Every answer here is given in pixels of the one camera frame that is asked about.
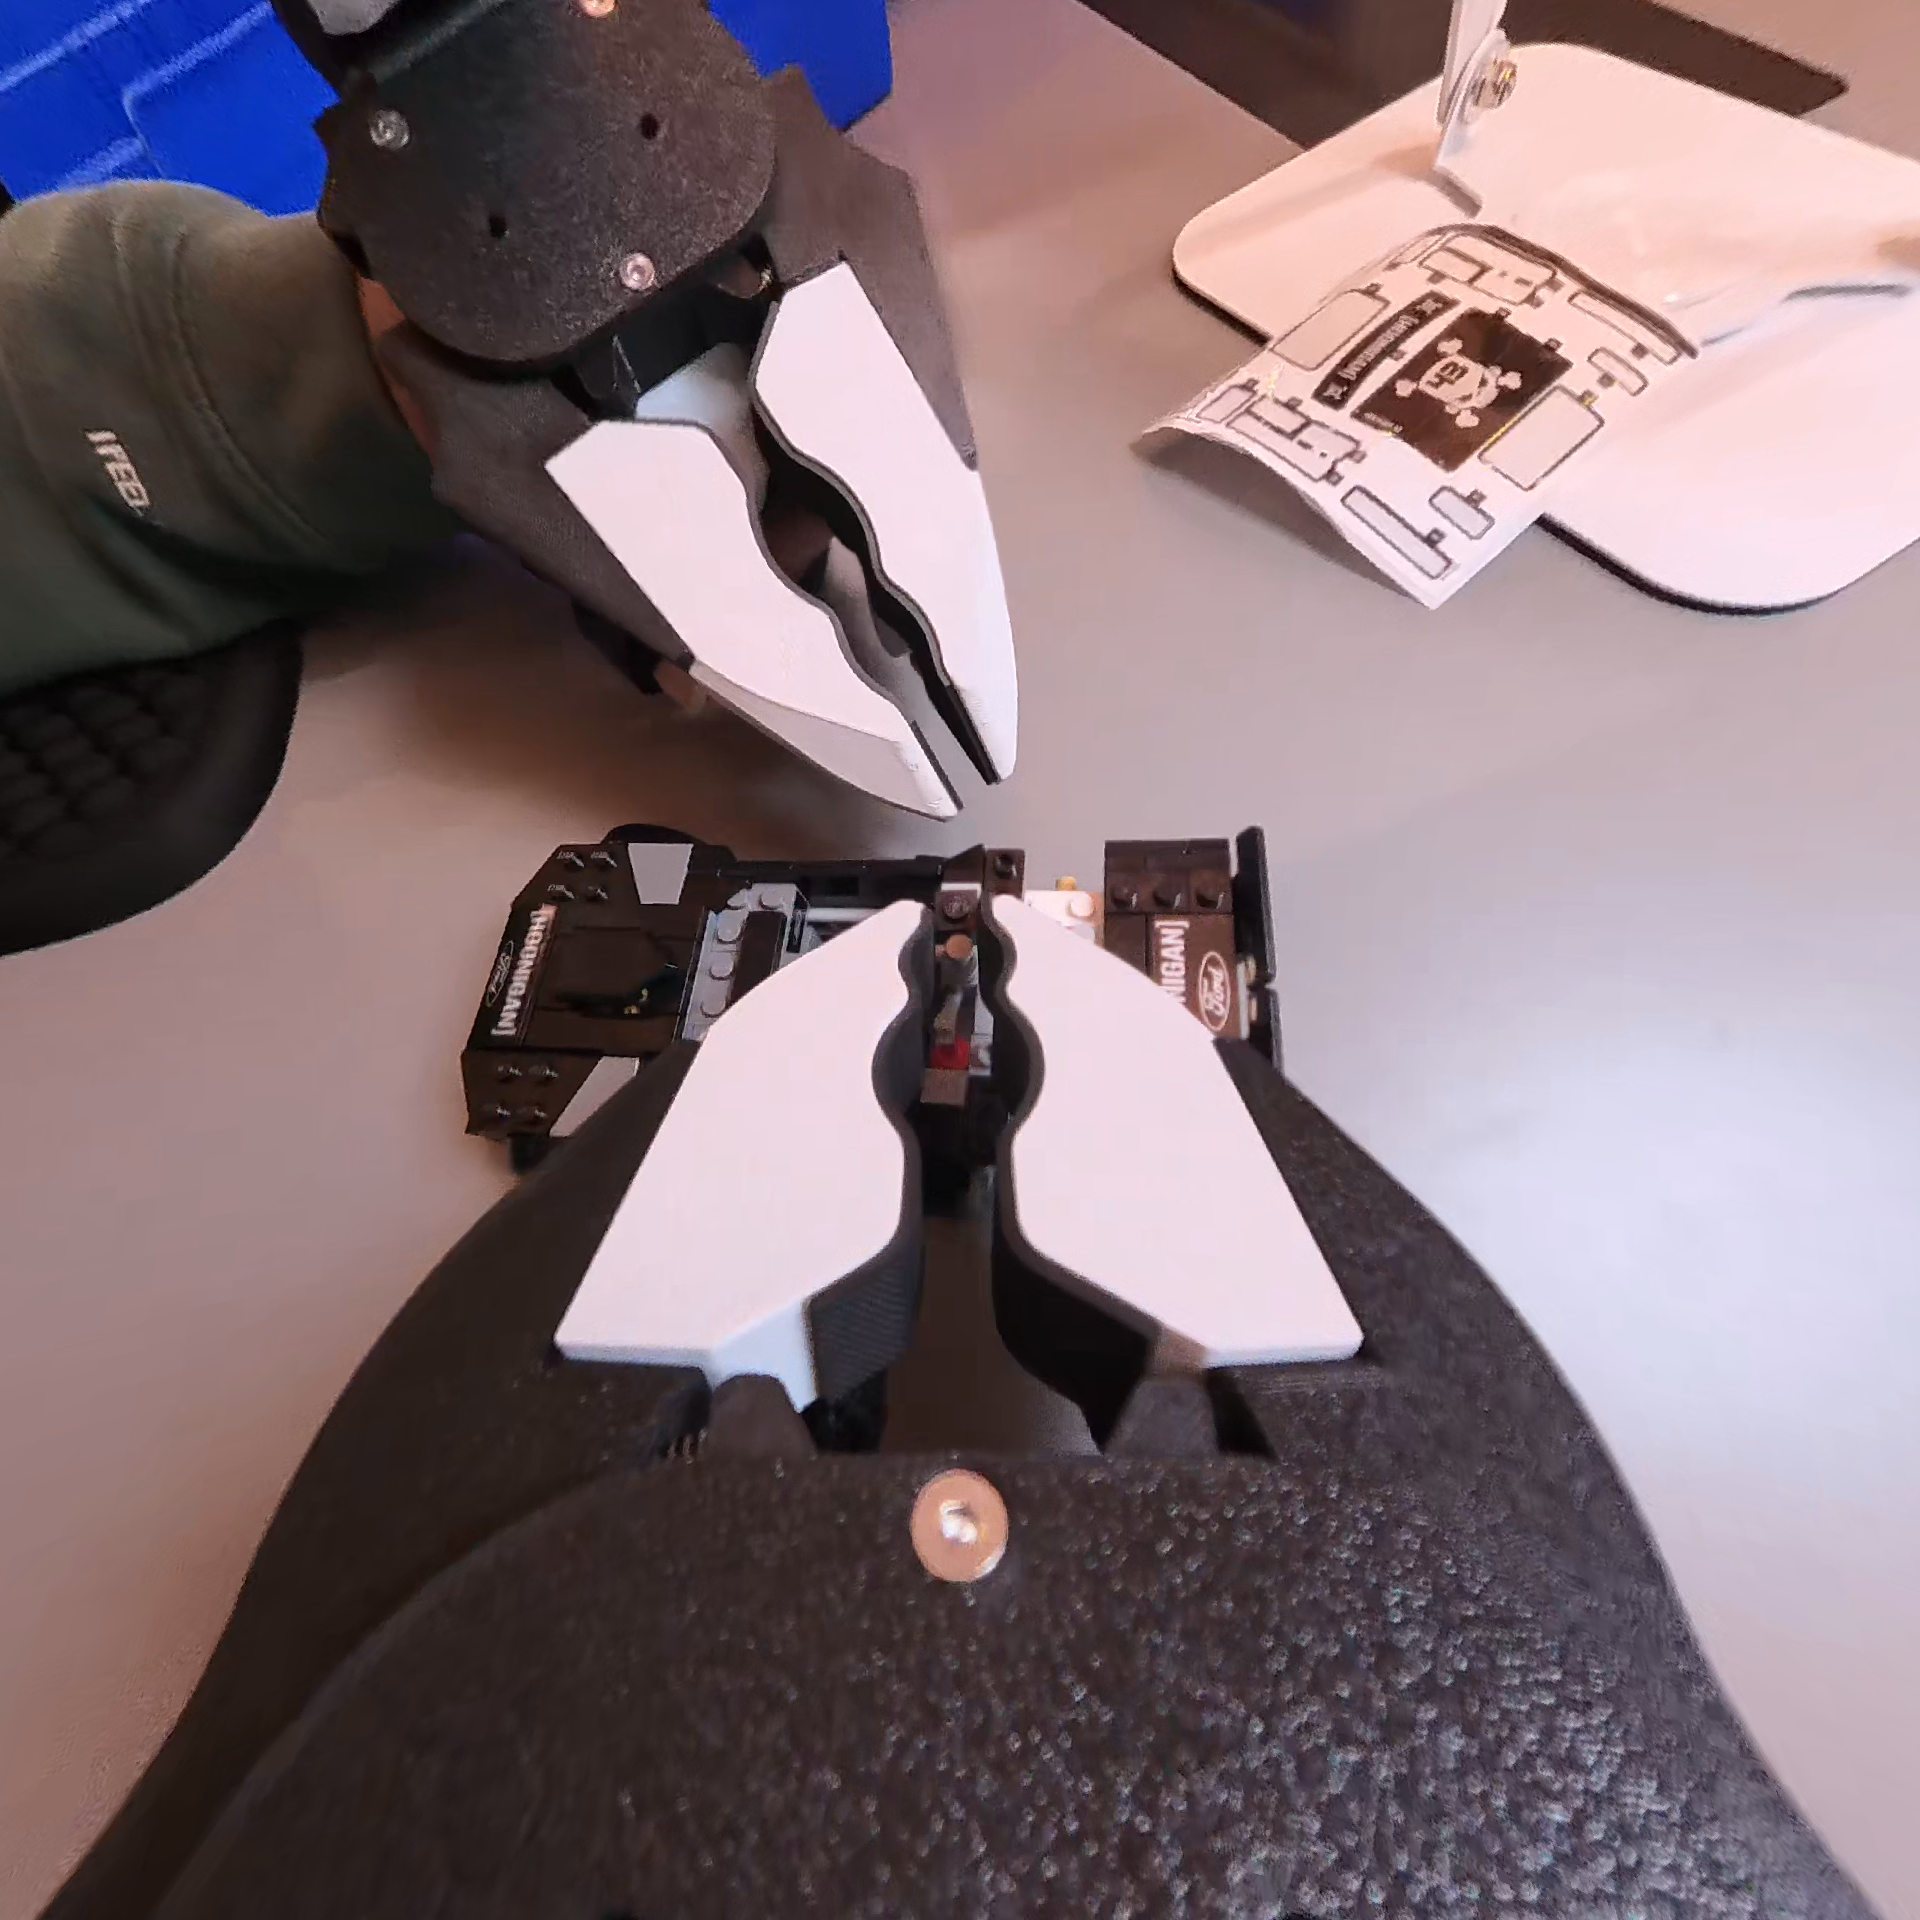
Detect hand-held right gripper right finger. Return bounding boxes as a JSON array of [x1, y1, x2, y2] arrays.
[[975, 896, 1366, 1377]]

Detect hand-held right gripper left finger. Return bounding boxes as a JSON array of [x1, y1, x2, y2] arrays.
[[555, 900, 933, 1377]]

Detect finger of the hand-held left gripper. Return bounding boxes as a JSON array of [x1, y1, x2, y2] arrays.
[[747, 275, 1024, 793], [543, 417, 968, 821]]

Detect black lego car model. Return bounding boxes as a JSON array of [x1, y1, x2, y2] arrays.
[[456, 825, 1286, 1178]]

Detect blue plastic bin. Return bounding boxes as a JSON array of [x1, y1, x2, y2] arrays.
[[0, 0, 903, 217]]

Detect person's left forearm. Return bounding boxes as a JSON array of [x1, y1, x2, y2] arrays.
[[0, 181, 465, 668]]

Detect person's left hand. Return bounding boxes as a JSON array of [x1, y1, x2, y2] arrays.
[[639, 637, 730, 730]]

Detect white sticker sheet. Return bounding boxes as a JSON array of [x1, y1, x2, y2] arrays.
[[1139, 224, 1702, 614]]

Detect black mesh pad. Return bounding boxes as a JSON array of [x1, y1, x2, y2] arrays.
[[0, 614, 309, 963]]

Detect white tray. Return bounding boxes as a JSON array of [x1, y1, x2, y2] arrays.
[[1169, 36, 1920, 618]]

